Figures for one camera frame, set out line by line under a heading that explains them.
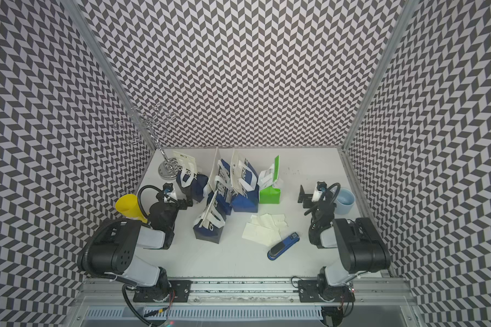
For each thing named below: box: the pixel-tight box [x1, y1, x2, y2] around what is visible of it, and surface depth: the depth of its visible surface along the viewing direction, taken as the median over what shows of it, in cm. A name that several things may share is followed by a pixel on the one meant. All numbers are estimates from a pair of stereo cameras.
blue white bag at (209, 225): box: [192, 190, 226, 244], surface depth 74 cm
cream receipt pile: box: [242, 213, 289, 247], surface depth 91 cm
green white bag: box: [257, 155, 282, 205], surface depth 87 cm
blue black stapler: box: [267, 232, 301, 261], surface depth 84 cm
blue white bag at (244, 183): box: [230, 148, 260, 213], surface depth 86 cm
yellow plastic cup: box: [115, 193, 148, 224], surface depth 80 cm
